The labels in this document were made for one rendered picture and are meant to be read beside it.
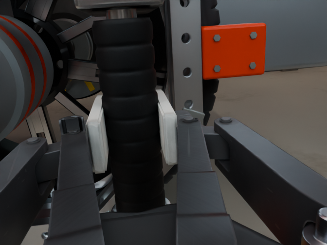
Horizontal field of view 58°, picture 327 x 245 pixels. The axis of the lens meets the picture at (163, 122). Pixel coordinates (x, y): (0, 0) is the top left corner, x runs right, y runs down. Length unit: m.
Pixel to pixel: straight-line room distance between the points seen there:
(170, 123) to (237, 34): 0.28
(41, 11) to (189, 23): 0.23
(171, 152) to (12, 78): 0.19
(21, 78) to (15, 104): 0.03
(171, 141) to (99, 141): 0.04
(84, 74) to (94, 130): 0.35
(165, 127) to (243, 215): 1.39
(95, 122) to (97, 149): 0.01
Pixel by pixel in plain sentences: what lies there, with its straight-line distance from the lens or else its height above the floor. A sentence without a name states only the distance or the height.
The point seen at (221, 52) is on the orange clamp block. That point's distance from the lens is 0.41.
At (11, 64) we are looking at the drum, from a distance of 0.31.
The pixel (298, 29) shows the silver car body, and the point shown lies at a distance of 0.96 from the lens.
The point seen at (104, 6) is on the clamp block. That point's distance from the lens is 0.17.
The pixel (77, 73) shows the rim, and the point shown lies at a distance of 0.51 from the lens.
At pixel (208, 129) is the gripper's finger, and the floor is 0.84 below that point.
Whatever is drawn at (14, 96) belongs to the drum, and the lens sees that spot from 0.31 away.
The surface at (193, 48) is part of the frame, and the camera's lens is 0.40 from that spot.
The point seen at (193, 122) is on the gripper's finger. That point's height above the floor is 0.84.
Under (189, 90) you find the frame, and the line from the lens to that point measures 0.41.
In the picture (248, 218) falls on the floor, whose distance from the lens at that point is 1.52.
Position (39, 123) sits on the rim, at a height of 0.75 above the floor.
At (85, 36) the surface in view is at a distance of 0.89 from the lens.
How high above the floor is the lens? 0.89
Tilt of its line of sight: 18 degrees down
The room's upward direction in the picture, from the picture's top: 4 degrees counter-clockwise
